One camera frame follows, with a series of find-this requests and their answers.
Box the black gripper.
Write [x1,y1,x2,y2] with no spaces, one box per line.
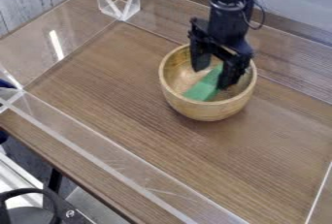
[187,17,253,90]

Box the green rectangular block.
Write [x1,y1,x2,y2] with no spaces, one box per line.
[183,64,223,102]

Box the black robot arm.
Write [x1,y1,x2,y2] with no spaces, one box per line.
[187,0,266,89]

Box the light wooden bowl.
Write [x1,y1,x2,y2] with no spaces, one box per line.
[158,45,258,121]

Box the blue object at left edge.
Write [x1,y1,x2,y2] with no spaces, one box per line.
[0,79,16,89]

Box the black table leg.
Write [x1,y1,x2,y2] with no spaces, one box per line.
[48,169,63,193]

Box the clear acrylic corner bracket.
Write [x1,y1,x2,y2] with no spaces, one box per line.
[97,0,142,21]

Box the clear acrylic front wall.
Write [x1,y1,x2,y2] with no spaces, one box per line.
[0,71,249,224]

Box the grey metal base plate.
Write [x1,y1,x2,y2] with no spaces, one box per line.
[56,197,96,224]

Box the black cable loop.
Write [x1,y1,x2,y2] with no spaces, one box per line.
[0,187,61,224]

